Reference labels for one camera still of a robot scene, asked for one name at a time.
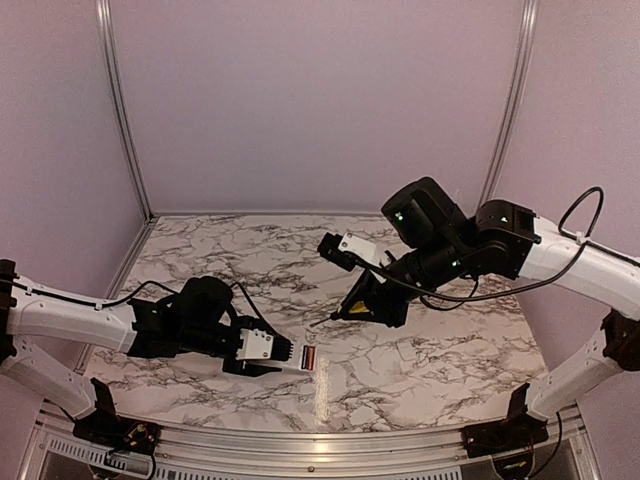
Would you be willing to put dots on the yellow handled screwdriver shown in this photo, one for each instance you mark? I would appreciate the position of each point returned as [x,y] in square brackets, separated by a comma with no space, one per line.
[356,312]

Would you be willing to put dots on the right aluminium corner post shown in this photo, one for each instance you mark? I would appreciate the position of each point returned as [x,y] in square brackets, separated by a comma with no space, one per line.
[515,93]

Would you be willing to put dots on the front aluminium frame rail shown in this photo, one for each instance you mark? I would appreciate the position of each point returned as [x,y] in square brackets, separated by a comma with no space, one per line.
[196,453]

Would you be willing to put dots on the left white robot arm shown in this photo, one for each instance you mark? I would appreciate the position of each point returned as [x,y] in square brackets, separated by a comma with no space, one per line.
[200,318]

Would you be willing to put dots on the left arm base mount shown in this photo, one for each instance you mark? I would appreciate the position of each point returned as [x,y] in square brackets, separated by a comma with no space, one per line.
[104,426]

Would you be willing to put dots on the orange black battery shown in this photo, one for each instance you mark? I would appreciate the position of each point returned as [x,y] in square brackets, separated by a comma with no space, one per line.
[307,358]

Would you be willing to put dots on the left aluminium corner post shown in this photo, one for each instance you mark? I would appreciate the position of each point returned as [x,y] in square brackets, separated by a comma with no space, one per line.
[109,49]

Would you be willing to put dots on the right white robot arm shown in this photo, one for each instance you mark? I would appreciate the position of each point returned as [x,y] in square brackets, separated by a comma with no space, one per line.
[504,239]

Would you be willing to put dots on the white remote control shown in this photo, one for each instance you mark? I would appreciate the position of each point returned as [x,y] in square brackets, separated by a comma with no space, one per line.
[294,362]

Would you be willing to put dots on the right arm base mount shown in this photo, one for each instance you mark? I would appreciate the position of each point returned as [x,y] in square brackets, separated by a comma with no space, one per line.
[517,430]

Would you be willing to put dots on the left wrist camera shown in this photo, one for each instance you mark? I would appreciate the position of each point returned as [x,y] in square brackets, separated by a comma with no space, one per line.
[259,345]

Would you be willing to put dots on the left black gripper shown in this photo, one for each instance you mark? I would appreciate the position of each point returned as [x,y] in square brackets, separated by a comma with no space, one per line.
[248,369]

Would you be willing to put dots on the white battery cover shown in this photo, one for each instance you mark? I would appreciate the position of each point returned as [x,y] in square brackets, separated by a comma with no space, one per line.
[406,351]

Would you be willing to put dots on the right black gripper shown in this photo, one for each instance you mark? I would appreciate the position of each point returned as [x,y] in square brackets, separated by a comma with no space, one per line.
[386,311]

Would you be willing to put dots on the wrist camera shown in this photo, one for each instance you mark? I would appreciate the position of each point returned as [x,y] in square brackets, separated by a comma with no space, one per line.
[259,345]
[348,251]

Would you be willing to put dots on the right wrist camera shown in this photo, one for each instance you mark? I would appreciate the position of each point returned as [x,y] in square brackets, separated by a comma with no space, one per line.
[348,251]

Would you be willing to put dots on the aluminium corner post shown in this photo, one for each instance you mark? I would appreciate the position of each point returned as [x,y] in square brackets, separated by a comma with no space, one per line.
[515,93]
[109,49]

